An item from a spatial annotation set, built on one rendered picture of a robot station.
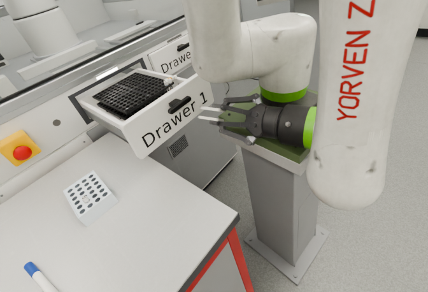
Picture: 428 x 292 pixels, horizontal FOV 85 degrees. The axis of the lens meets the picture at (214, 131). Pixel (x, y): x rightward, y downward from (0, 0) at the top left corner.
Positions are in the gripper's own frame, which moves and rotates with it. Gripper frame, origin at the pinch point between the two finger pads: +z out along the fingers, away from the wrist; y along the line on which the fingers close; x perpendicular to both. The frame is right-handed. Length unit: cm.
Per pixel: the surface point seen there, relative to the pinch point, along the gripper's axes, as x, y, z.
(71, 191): 23.9, -24.7, 22.5
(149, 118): 14.9, -3.5, 7.7
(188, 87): 5.0, 6.1, 5.4
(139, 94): 8.1, 2.6, 21.3
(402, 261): -76, -50, -57
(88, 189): 21.5, -23.7, 19.3
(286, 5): -134, 99, 36
